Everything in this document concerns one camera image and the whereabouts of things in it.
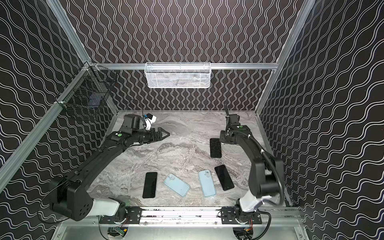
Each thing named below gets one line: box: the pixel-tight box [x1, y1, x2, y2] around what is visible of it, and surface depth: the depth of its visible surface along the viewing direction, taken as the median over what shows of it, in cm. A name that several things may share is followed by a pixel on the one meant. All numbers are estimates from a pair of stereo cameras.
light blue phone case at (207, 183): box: [198, 170, 216, 198], surface depth 87 cm
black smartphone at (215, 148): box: [210, 138, 222, 159], surface depth 102 cm
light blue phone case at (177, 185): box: [163, 173, 191, 197], surface depth 87 cm
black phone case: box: [210, 138, 222, 159], surface depth 102 cm
